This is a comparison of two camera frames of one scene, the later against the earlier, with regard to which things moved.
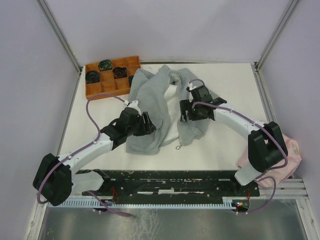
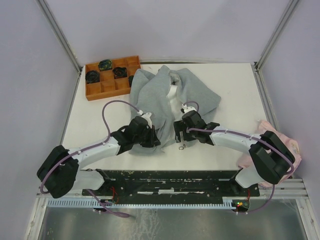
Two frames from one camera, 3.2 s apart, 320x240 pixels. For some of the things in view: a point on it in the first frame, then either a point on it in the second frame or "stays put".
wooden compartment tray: [115, 81] stays put
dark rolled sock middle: [120, 72] stays put
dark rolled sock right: [130, 79] stays put
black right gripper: [185, 105] to [179, 125]
